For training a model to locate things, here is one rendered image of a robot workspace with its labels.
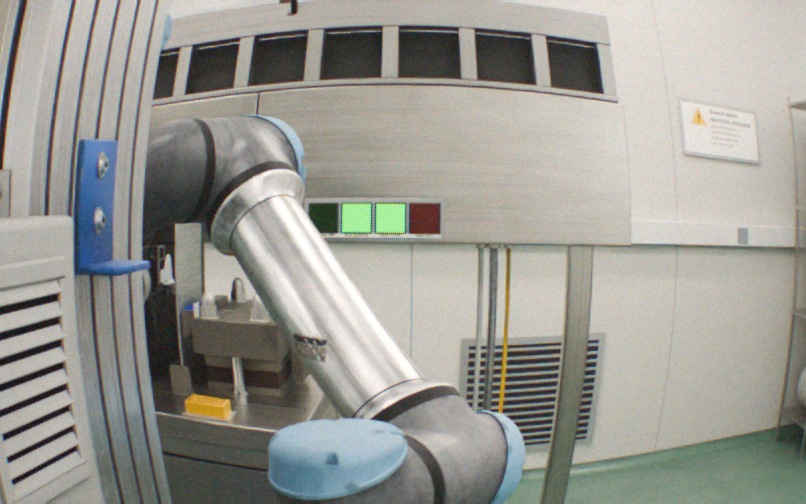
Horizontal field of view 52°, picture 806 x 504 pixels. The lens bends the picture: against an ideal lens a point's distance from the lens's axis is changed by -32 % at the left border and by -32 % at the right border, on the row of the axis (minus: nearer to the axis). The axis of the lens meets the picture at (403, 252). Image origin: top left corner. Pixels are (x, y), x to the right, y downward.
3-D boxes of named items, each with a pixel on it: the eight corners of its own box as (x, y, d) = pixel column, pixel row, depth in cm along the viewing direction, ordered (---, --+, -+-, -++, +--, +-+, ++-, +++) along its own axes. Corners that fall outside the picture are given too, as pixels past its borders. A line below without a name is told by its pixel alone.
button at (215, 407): (186, 414, 157) (184, 400, 157) (194, 407, 164) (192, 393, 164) (225, 420, 157) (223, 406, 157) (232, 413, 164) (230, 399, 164)
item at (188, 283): (177, 319, 184) (175, 213, 183) (200, 307, 208) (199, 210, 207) (179, 319, 184) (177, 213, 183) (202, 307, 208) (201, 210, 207)
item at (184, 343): (181, 368, 184) (177, 319, 184) (203, 352, 208) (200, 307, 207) (183, 369, 184) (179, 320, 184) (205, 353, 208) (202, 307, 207)
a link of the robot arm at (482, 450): (390, 555, 93) (146, 178, 119) (490, 526, 104) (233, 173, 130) (458, 498, 87) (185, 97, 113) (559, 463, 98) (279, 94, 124)
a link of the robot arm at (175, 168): (142, 176, 100) (49, 402, 127) (217, 172, 107) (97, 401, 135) (122, 102, 104) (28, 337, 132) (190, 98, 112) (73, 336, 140)
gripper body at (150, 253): (167, 244, 161) (150, 248, 149) (168, 300, 162) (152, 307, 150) (130, 244, 162) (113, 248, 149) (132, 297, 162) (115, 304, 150)
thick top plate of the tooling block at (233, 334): (194, 352, 180) (191, 318, 179) (229, 328, 219) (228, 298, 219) (279, 361, 179) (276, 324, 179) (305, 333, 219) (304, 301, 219)
